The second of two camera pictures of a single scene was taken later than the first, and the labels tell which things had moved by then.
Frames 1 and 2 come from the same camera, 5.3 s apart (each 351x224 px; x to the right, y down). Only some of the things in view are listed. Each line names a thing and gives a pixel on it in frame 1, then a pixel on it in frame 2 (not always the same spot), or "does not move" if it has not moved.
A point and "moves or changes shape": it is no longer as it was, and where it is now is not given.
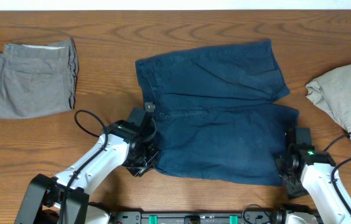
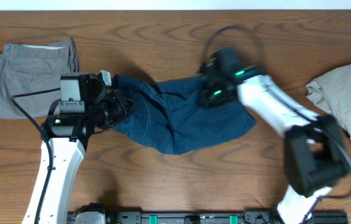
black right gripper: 293,190 -> 207,101
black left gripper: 141,169 -> 116,98
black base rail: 139,217 does not move
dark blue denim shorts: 215,114 moves or changes shape
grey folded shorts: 33,81 does not move
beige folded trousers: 348,93 does not move
